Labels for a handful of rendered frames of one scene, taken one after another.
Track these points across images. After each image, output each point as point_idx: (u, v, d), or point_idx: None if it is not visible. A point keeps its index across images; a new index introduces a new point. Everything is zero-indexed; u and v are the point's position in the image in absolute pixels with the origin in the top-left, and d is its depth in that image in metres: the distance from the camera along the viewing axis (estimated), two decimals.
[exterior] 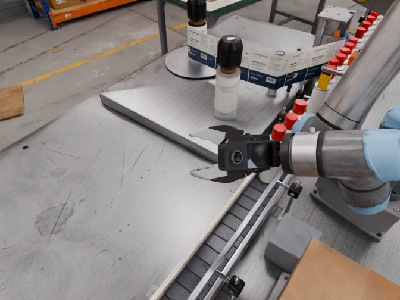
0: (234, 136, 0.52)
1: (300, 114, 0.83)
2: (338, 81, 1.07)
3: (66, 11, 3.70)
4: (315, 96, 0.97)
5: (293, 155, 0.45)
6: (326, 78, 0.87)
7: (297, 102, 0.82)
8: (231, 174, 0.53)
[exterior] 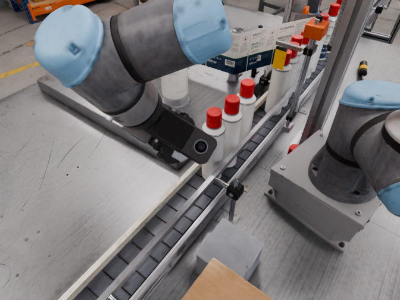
0: (166, 153, 0.49)
1: (248, 97, 0.68)
2: None
3: (46, 3, 3.55)
4: (274, 78, 0.82)
5: (152, 111, 0.39)
6: (282, 55, 0.72)
7: (243, 82, 0.67)
8: None
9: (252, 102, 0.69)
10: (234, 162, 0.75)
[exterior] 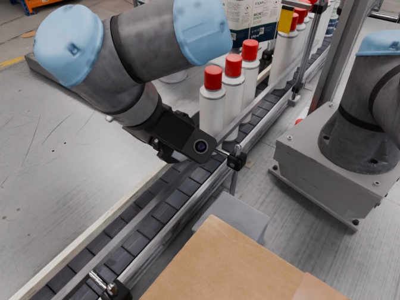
0: (166, 153, 0.49)
1: (251, 60, 0.62)
2: None
3: None
4: (278, 46, 0.75)
5: (152, 111, 0.39)
6: (288, 15, 0.65)
7: (245, 43, 0.60)
8: None
9: (255, 66, 0.62)
10: (236, 136, 0.68)
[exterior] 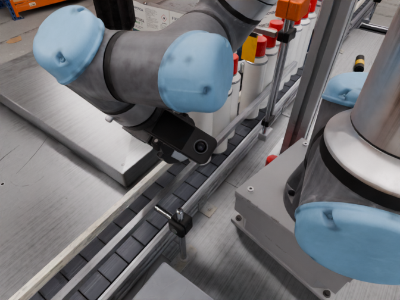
0: (166, 153, 0.49)
1: (233, 74, 0.58)
2: (287, 56, 0.76)
3: None
4: (246, 74, 0.66)
5: (152, 111, 0.39)
6: (252, 42, 0.56)
7: None
8: None
9: (238, 80, 0.58)
10: (224, 149, 0.65)
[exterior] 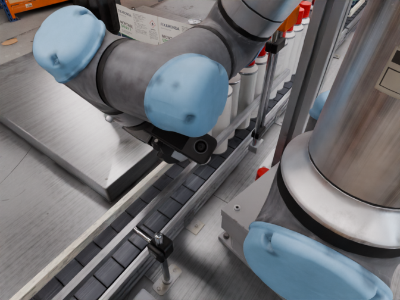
0: (166, 153, 0.49)
1: None
2: (280, 63, 0.73)
3: None
4: None
5: None
6: None
7: None
8: None
9: (238, 80, 0.58)
10: (222, 150, 0.65)
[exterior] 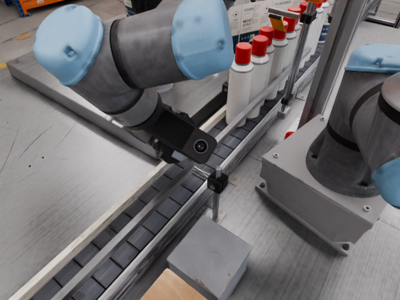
0: (166, 153, 0.49)
1: (269, 44, 0.66)
2: None
3: None
4: None
5: (152, 111, 0.39)
6: (278, 21, 0.62)
7: (263, 30, 0.65)
8: None
9: (273, 49, 0.67)
10: (255, 115, 0.74)
